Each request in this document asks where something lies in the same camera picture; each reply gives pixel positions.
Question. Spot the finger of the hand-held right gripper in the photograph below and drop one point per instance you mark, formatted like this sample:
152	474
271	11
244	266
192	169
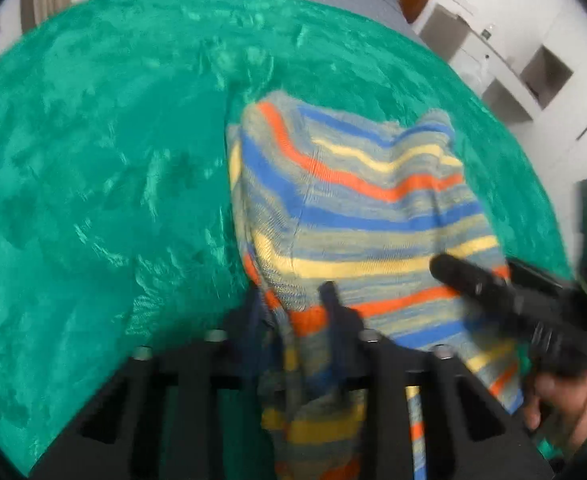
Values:
468	280
538	275

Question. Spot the person's right hand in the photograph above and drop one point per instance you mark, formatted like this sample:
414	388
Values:
558	405

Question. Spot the white wardrobe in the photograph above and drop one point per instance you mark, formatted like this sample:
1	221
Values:
573	60

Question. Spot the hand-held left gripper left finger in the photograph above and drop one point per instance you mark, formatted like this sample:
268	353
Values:
253	332

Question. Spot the green floral bedspread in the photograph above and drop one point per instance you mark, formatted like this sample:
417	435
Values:
98	160

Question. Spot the white cabinet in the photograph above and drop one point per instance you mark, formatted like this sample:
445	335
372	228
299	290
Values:
513	85

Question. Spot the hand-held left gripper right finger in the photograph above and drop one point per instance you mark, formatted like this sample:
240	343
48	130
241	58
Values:
342	332

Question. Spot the striped knit sweater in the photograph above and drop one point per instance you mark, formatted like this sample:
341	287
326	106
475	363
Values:
353	210

